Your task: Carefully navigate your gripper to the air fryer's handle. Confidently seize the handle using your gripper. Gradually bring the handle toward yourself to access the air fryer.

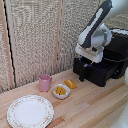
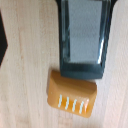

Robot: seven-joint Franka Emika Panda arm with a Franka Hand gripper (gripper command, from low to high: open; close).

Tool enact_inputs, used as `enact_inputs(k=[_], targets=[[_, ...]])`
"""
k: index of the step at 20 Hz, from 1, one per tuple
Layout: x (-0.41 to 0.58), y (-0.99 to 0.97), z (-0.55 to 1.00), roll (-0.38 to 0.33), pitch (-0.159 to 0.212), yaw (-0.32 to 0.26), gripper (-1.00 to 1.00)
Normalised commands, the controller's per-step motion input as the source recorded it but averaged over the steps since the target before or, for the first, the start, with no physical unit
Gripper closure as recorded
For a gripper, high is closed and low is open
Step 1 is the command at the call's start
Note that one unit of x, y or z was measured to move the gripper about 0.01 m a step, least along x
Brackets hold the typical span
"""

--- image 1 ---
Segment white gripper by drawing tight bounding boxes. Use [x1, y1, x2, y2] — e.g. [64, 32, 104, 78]
[74, 42, 105, 70]

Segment yellow bread piece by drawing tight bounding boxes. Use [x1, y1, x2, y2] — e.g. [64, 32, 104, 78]
[64, 79, 78, 90]

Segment yellow food pieces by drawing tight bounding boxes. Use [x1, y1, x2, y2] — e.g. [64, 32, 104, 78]
[54, 85, 67, 97]

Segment small white bowl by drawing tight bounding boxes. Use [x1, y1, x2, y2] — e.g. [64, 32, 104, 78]
[51, 83, 71, 100]

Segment pink mug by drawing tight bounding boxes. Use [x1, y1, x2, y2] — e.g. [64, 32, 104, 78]
[38, 74, 53, 93]

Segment white floral-rimmed plate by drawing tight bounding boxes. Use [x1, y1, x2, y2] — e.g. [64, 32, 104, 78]
[6, 94, 55, 128]

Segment wooden screen post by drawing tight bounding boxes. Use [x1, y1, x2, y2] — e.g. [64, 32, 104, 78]
[0, 0, 16, 90]

